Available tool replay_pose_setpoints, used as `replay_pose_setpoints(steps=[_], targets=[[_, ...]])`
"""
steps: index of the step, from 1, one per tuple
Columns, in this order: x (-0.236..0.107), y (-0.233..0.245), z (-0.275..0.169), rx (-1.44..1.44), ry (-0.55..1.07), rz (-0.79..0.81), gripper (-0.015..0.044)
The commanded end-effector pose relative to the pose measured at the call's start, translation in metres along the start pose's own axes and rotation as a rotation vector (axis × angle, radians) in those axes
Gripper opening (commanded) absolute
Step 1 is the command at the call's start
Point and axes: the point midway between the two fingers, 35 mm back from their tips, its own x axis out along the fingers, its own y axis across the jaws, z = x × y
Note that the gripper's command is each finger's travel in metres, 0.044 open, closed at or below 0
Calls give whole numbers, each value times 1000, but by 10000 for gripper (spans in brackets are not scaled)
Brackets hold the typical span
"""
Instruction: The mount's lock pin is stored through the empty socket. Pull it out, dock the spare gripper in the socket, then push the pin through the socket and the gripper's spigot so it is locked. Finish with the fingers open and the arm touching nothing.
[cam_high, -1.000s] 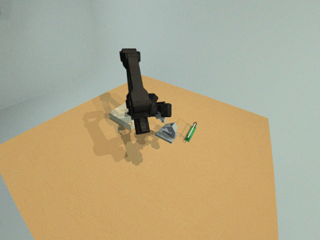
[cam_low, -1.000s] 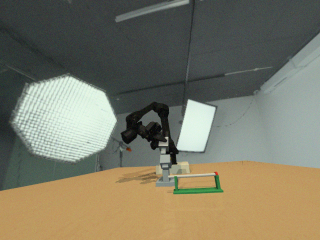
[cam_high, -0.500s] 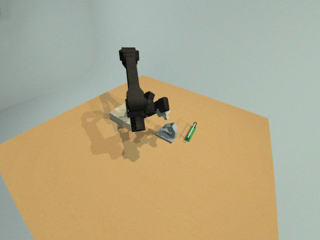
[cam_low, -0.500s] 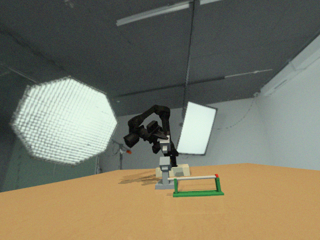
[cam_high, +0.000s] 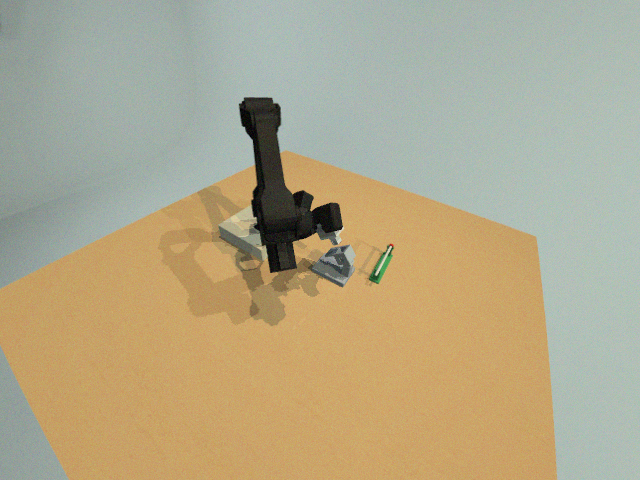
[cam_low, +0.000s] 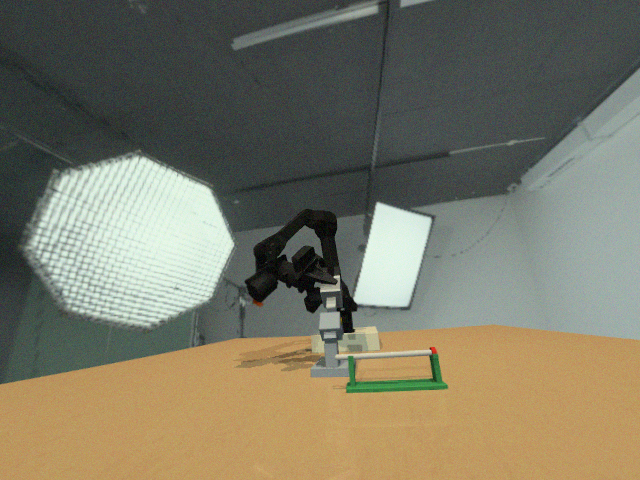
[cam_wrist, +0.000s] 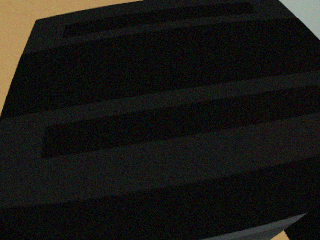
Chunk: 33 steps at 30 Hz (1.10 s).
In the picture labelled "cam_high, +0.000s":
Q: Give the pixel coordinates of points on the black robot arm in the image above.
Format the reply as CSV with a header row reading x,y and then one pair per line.
x,y
278,212

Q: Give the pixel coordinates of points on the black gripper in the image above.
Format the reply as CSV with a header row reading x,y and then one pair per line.
x,y
329,216

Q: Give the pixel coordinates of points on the green u-shaped stand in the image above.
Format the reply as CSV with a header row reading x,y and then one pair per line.
x,y
378,278

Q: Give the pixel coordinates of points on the grey cylinder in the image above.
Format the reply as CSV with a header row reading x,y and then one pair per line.
x,y
380,266

